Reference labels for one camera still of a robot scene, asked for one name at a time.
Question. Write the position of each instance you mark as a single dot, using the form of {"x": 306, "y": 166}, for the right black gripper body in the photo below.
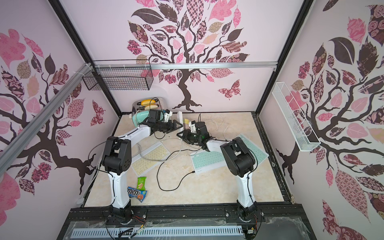
{"x": 188, "y": 136}

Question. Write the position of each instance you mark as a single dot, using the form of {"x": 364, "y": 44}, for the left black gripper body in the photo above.
{"x": 165, "y": 127}

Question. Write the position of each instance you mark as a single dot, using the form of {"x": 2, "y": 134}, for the white power strip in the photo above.
{"x": 180, "y": 120}

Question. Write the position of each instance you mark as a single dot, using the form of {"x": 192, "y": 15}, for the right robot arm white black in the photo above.
{"x": 240, "y": 161}

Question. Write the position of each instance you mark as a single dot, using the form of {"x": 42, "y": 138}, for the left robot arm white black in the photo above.
{"x": 117, "y": 158}

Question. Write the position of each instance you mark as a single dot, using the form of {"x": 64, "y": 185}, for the mint green toaster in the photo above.
{"x": 139, "y": 113}

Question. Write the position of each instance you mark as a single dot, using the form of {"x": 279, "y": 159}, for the yellow bread slice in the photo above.
{"x": 149, "y": 102}

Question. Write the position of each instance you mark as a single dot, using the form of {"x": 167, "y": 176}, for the green snack packet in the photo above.
{"x": 141, "y": 183}

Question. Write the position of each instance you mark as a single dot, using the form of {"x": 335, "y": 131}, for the blue m&m's candy bag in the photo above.
{"x": 137, "y": 194}

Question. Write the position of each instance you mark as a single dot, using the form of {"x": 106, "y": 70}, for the green wireless keyboard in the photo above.
{"x": 204, "y": 161}

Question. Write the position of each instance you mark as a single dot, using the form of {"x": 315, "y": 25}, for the yellow wireless keyboard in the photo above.
{"x": 149, "y": 158}

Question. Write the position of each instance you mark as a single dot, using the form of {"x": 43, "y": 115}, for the black wire basket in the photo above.
{"x": 120, "y": 77}

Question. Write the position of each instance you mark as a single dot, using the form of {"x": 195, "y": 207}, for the white wire shelf basket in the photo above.
{"x": 290, "y": 104}

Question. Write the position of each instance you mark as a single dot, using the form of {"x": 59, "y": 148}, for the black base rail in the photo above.
{"x": 230, "y": 212}

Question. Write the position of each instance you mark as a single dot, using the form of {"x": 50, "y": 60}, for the white vented cable duct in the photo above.
{"x": 156, "y": 232}

